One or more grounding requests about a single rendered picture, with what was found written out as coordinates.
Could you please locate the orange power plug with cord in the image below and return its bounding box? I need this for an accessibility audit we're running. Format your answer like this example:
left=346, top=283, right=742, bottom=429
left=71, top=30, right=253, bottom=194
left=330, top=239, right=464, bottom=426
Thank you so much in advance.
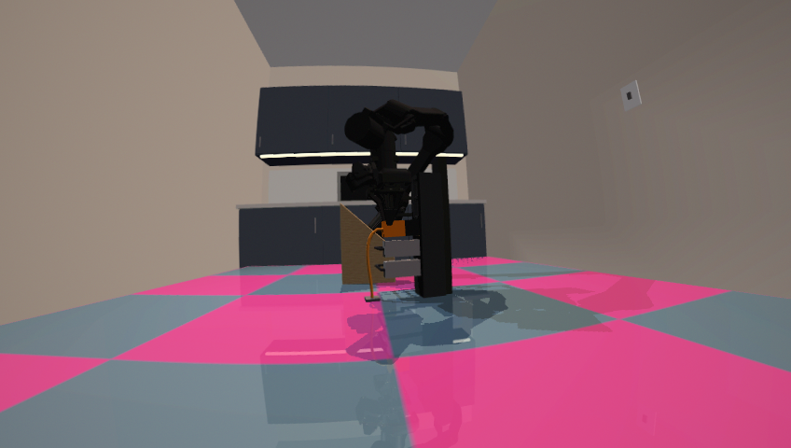
left=366, top=219, right=420, bottom=298

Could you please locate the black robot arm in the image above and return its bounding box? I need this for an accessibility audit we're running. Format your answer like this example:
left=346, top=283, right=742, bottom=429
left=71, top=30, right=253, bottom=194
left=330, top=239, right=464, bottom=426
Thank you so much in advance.
left=344, top=99, right=454, bottom=192

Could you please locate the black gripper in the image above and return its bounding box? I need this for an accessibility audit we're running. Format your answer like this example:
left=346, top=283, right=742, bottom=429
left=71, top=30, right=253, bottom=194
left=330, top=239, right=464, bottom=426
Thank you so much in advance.
left=366, top=150, right=412, bottom=226

